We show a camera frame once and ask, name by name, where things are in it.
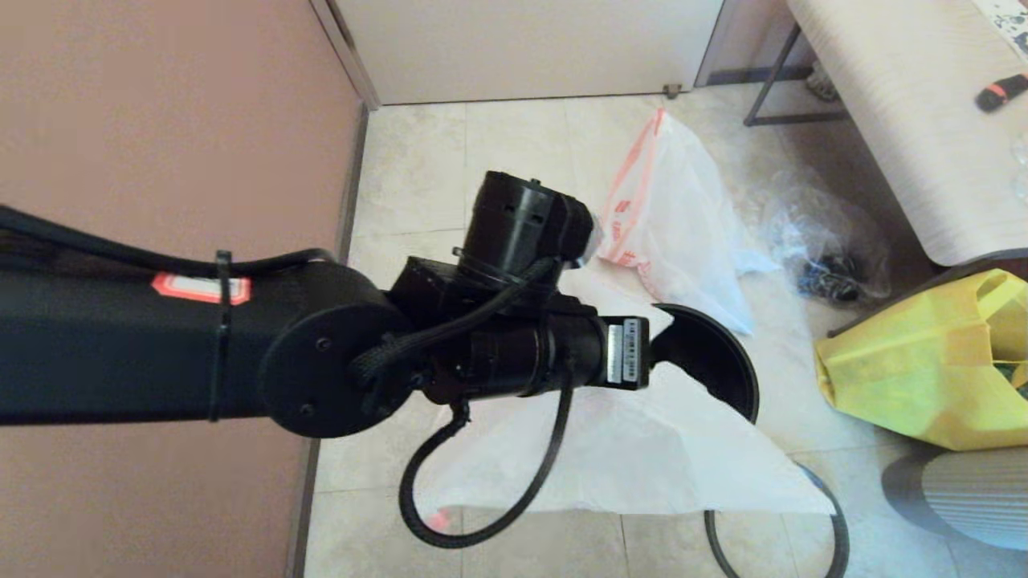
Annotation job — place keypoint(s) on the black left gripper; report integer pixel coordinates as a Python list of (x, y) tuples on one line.
[(614, 353)]

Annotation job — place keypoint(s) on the black round trash bin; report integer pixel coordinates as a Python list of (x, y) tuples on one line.
[(715, 353)]

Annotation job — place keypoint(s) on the dark cable bundle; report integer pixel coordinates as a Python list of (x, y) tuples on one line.
[(831, 281)]

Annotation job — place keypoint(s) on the clear crumpled plastic bag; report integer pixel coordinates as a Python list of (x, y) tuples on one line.
[(811, 229)]

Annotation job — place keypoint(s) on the yellow non-woven shopping bag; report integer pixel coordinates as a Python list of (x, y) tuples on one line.
[(907, 369)]

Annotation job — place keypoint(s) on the metal door stop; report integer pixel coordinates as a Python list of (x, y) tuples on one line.
[(672, 91)]

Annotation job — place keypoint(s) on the white door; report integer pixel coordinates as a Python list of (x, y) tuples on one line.
[(522, 48)]

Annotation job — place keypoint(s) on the grey item under table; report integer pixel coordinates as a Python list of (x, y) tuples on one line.
[(819, 84)]

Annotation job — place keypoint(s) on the light wood-grain table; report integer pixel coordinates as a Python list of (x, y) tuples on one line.
[(899, 120)]

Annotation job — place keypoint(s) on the white ribbed bin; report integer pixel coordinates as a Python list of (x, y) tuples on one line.
[(980, 498)]

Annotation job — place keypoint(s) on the black and orange marker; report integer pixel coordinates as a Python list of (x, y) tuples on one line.
[(1000, 95)]

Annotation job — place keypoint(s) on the black-white patterned paper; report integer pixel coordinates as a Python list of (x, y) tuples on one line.
[(1012, 20)]

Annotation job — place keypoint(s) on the dark metal table frame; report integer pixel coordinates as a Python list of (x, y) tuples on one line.
[(791, 120)]

